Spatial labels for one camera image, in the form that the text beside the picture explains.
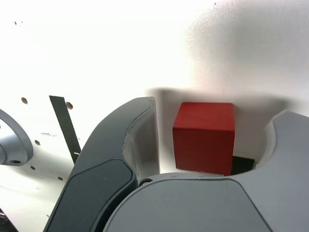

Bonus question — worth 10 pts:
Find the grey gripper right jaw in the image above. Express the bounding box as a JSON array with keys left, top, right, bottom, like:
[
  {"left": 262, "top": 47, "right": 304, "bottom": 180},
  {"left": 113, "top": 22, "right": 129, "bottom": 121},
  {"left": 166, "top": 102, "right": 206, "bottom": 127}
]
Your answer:
[{"left": 102, "top": 108, "right": 309, "bottom": 232}]

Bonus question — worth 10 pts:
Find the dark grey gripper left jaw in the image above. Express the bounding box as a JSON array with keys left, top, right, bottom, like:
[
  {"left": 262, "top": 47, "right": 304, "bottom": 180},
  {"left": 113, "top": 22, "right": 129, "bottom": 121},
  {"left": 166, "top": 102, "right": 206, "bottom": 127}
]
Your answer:
[{"left": 44, "top": 96, "right": 160, "bottom": 232}]

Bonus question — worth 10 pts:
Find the red cube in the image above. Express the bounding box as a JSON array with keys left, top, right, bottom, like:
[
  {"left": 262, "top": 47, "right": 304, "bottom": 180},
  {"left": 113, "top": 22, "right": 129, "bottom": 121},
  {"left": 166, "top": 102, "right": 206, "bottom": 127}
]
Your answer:
[{"left": 172, "top": 102, "right": 236, "bottom": 176}]

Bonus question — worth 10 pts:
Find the black tape square outline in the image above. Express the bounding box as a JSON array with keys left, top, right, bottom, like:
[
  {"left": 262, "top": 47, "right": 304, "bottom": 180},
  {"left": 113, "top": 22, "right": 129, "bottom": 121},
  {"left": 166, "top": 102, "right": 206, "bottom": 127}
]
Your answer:
[{"left": 231, "top": 156, "right": 256, "bottom": 176}]

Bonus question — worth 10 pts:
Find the black tape strip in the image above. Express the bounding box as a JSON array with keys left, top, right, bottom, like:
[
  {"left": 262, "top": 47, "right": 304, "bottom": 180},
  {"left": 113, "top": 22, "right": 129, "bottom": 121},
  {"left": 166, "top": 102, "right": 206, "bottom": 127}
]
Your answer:
[{"left": 49, "top": 95, "right": 82, "bottom": 165}]

